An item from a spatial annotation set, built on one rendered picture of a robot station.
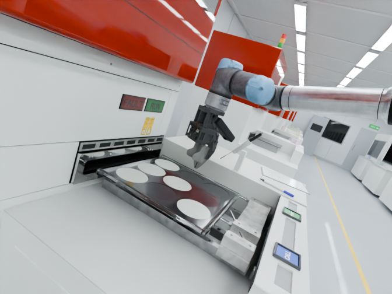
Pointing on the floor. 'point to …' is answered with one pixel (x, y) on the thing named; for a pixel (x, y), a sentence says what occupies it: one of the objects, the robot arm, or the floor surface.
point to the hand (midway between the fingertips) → (198, 164)
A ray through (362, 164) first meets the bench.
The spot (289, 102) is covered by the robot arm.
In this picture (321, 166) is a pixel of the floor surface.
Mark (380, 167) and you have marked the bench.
